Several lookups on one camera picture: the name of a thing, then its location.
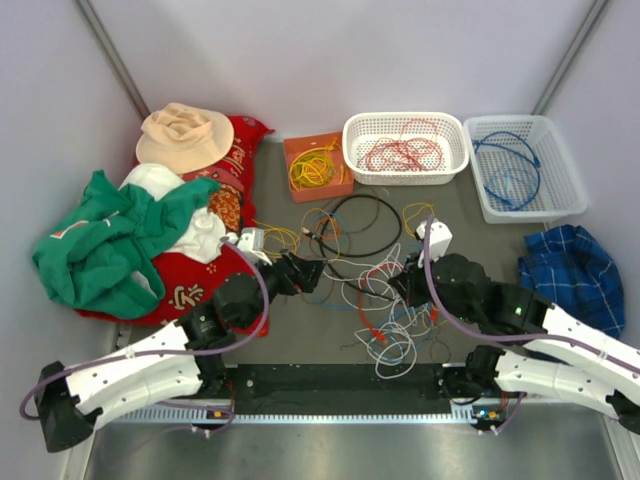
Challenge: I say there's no beige bucket hat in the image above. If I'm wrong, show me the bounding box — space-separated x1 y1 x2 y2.
135 102 235 175

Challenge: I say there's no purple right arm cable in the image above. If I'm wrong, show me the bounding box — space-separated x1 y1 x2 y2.
422 214 640 436

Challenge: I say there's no white garment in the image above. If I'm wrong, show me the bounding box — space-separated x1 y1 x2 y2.
120 163 226 264

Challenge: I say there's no white thin cable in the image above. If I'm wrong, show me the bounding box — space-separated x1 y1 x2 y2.
327 244 431 381

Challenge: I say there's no red patterned cloth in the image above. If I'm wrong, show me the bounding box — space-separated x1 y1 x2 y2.
74 115 276 340

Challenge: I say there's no red thin cable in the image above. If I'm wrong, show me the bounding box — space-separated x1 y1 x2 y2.
367 117 446 172

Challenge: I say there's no blue network cable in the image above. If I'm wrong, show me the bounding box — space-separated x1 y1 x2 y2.
473 130 544 201
472 142 539 212

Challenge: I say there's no white basket with red cable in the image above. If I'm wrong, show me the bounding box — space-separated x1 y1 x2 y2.
342 112 469 186

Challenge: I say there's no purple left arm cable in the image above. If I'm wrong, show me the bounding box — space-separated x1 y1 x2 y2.
19 237 271 435

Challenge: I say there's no green garment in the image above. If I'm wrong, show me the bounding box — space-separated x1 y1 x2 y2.
32 171 219 320

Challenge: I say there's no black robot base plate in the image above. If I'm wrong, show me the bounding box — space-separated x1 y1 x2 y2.
195 364 502 416

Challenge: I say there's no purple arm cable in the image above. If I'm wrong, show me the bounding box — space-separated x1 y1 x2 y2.
19 237 271 435
422 214 640 436

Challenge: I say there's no black thick cable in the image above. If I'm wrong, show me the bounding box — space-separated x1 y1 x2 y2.
312 195 406 301

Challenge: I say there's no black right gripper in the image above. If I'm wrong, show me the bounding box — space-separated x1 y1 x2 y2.
389 248 477 324

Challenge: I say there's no yellow cable coil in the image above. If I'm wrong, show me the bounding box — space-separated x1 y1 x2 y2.
290 139 351 191

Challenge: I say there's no light blue thin cable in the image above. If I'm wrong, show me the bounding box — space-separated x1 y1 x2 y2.
304 214 434 361

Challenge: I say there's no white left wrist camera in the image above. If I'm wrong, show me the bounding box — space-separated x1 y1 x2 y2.
236 227 272 265

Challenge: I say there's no slotted cable duct rail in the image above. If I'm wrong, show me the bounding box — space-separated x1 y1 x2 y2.
115 404 503 425

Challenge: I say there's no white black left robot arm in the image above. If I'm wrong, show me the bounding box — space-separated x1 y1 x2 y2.
34 252 325 453

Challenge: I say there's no blue plaid cloth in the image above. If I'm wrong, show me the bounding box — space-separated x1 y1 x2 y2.
518 224 626 339

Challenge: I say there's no orange cardboard box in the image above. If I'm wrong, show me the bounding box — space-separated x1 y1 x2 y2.
283 131 354 204

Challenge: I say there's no white empty perforated basket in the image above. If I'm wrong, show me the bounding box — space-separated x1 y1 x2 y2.
463 115 588 224

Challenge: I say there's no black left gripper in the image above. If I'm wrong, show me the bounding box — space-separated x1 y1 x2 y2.
239 249 328 331

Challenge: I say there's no orange red cable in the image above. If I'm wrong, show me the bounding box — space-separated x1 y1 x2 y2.
357 262 439 344

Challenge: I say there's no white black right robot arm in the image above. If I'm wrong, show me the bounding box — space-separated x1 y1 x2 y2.
390 254 639 433

